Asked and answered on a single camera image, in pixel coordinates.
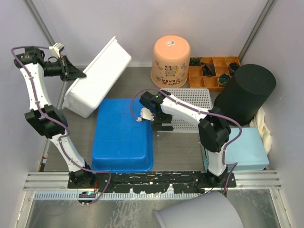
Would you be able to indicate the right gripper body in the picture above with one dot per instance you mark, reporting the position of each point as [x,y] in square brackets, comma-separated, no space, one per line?
[162,118]

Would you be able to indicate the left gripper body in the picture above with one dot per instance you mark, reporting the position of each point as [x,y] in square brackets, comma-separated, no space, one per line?
[58,69]

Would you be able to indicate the white plastic tub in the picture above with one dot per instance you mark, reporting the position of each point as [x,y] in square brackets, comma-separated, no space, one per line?
[86,94]

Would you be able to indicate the blue plastic basket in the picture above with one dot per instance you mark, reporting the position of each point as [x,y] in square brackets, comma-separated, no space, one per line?
[122,144]

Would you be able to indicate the white translucent basket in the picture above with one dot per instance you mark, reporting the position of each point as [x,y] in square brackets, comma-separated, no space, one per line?
[194,96]

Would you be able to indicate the orange plastic container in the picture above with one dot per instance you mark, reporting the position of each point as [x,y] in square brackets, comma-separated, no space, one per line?
[170,62]

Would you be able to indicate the large black container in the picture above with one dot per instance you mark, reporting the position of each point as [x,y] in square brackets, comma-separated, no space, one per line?
[246,92]

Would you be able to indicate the light blue perforated basket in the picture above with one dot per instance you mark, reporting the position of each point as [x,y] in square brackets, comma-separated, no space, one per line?
[247,151]

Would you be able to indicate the grey plastic container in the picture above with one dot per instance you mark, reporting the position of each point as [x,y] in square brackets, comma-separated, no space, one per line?
[212,210]

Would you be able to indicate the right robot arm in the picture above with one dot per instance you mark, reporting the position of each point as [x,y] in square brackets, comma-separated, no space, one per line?
[214,131]

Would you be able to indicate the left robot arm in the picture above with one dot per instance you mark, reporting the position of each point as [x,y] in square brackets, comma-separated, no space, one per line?
[46,119]

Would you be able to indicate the black part in tray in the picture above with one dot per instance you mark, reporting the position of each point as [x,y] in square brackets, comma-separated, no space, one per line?
[195,61]

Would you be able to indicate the orange compartment tray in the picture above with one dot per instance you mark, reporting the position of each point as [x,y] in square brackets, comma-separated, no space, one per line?
[206,75]

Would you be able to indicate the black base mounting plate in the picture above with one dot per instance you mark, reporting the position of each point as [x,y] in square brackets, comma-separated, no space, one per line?
[150,182]

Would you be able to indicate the blue yellow part in tray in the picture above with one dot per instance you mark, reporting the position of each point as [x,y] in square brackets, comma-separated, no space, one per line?
[224,79]

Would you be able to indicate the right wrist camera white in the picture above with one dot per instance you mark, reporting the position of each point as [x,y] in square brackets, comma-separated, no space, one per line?
[145,114]

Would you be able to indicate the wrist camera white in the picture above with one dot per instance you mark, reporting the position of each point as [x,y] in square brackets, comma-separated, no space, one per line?
[145,114]
[56,49]

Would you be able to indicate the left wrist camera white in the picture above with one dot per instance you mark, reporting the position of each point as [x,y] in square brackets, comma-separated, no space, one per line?
[56,49]

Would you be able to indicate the aluminium rail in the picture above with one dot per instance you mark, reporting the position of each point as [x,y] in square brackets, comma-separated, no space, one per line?
[57,181]

